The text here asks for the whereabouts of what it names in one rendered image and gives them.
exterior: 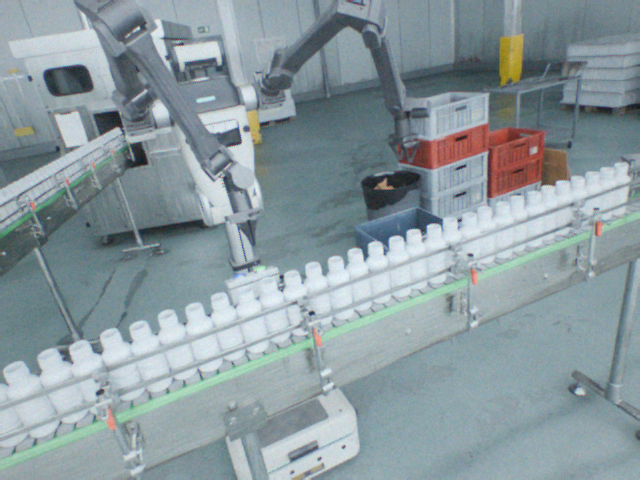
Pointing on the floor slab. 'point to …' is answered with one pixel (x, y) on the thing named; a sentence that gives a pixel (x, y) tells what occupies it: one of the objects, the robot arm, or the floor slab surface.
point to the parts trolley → (542, 100)
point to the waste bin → (392, 203)
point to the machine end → (174, 36)
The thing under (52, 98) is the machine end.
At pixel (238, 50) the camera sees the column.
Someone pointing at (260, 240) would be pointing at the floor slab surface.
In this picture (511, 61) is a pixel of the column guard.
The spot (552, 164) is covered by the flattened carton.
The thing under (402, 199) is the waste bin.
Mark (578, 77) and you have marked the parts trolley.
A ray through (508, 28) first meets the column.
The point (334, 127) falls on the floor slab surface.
